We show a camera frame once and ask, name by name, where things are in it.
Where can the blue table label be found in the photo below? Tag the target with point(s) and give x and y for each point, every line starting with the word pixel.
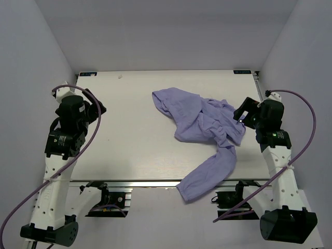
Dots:
pixel 87 74
pixel 242 71

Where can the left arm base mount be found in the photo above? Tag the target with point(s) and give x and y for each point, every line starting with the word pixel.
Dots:
pixel 110 204

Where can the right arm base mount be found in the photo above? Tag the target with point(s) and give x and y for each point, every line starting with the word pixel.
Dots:
pixel 225 200

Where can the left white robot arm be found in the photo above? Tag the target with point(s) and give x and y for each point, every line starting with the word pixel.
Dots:
pixel 51 222

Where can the left blue table label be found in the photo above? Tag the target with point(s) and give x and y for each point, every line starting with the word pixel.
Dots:
pixel 87 74

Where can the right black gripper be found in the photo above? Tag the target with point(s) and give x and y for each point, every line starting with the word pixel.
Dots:
pixel 249 105

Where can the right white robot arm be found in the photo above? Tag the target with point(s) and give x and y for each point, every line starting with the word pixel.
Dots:
pixel 282 214

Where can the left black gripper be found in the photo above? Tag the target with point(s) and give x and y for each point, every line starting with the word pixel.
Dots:
pixel 92 108

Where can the right blue table label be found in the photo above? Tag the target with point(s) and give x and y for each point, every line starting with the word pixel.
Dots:
pixel 242 71

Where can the purple jacket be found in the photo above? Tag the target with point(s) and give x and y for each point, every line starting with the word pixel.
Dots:
pixel 200 120

